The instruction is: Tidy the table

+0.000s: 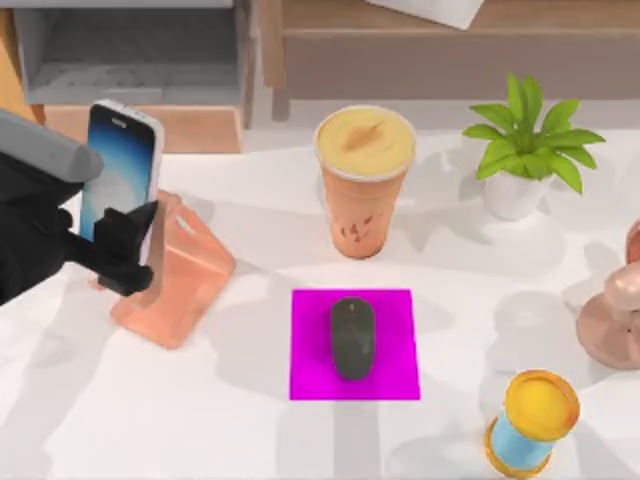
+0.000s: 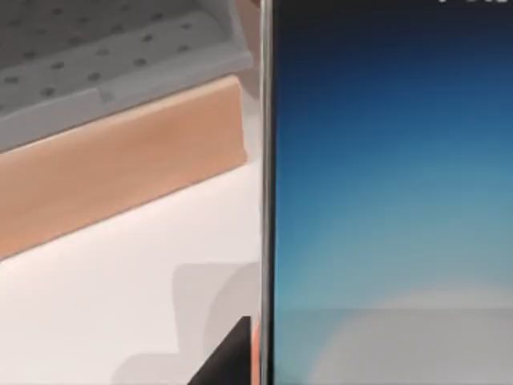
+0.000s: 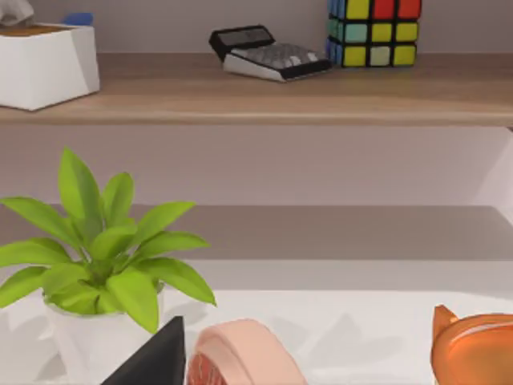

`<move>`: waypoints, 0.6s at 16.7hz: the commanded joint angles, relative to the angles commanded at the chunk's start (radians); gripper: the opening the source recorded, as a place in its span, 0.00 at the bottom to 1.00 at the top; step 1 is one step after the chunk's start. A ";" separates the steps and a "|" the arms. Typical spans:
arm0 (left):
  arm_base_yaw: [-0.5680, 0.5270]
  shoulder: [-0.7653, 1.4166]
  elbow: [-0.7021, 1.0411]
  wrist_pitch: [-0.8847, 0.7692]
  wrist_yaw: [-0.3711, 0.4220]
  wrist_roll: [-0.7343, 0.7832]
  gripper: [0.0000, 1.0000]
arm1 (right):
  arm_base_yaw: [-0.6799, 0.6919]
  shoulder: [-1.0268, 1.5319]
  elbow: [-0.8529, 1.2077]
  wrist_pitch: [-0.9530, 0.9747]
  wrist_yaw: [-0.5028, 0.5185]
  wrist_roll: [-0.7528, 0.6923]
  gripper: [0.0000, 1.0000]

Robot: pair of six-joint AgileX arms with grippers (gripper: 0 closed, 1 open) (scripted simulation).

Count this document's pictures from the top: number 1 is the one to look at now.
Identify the white smartphone with blue screen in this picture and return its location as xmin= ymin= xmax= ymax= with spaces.
xmin=78 ymin=99 xmax=167 ymax=267

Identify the salmon phone stand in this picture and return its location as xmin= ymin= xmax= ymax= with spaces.
xmin=87 ymin=188 xmax=238 ymax=352

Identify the pale wooden drawer front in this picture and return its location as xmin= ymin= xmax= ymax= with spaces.
xmin=42 ymin=103 xmax=245 ymax=154

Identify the pale grey rounded box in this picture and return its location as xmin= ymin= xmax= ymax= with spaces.
xmin=0 ymin=108 xmax=106 ymax=184

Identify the wooden cupboard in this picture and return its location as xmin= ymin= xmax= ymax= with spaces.
xmin=0 ymin=0 xmax=27 ymax=112

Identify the orange drink cup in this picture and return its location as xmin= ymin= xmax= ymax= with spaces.
xmin=312 ymin=105 xmax=418 ymax=261

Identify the dark grey computer mouse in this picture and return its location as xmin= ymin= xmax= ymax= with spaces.
xmin=328 ymin=296 xmax=378 ymax=383

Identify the magenta mouse pad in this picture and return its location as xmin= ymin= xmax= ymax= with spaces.
xmin=288 ymin=288 xmax=423 ymax=403

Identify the wooden open shelf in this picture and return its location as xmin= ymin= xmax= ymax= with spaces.
xmin=256 ymin=0 xmax=640 ymax=122

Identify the white flat sheet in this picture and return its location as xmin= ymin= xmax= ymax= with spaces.
xmin=363 ymin=0 xmax=487 ymax=32

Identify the green plant in white pot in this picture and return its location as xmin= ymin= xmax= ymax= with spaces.
xmin=460 ymin=71 xmax=608 ymax=223

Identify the yellow and blue can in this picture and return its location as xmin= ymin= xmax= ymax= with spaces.
xmin=483 ymin=369 xmax=583 ymax=477

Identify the rose gold rounded object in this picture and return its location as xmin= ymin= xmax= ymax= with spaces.
xmin=575 ymin=216 xmax=640 ymax=371

